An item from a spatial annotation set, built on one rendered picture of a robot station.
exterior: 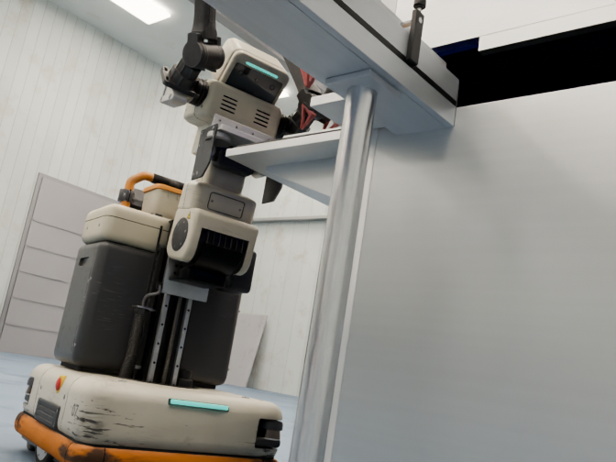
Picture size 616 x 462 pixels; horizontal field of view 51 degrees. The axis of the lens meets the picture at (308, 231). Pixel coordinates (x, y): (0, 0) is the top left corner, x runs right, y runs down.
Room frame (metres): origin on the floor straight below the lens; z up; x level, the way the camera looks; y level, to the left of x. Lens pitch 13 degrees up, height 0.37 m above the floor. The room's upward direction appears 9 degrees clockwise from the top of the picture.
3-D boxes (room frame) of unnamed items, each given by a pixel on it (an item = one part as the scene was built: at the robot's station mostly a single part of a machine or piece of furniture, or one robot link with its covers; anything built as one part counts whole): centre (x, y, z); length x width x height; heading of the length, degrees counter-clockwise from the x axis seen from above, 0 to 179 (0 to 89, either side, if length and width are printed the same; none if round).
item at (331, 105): (1.13, -0.06, 0.87); 0.14 x 0.13 x 0.02; 48
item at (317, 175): (1.43, -0.01, 0.79); 0.34 x 0.03 x 0.13; 48
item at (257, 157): (1.61, -0.18, 0.87); 0.70 x 0.48 x 0.02; 138
